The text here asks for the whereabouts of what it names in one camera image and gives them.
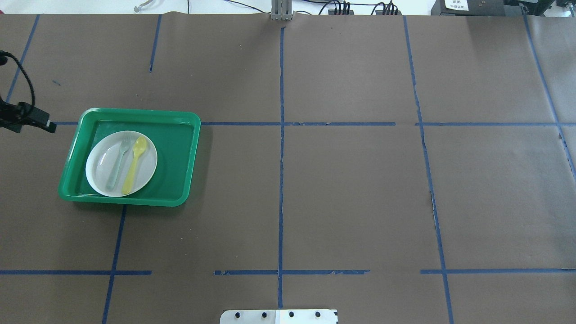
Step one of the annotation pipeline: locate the green plastic tray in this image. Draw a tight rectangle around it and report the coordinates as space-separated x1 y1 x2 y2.
58 108 200 207

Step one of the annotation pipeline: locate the pale green plastic fork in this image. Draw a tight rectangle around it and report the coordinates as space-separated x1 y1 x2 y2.
105 135 130 190

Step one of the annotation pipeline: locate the white round plate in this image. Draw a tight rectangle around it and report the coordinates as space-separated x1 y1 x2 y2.
85 130 158 198

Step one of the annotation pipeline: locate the yellow plastic spoon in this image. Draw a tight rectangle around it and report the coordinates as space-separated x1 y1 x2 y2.
121 135 148 195

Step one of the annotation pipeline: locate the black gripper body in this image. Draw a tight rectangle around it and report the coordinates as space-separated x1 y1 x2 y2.
0 101 49 133

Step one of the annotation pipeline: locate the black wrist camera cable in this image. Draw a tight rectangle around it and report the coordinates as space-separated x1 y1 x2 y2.
0 50 36 108

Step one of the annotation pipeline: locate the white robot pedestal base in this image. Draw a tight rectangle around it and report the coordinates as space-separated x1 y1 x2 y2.
219 308 339 324

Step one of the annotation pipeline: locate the black computer box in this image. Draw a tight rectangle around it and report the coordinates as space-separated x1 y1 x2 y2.
430 0 523 17

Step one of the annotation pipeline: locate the aluminium frame post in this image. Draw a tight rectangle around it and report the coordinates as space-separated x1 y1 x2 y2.
271 0 294 21

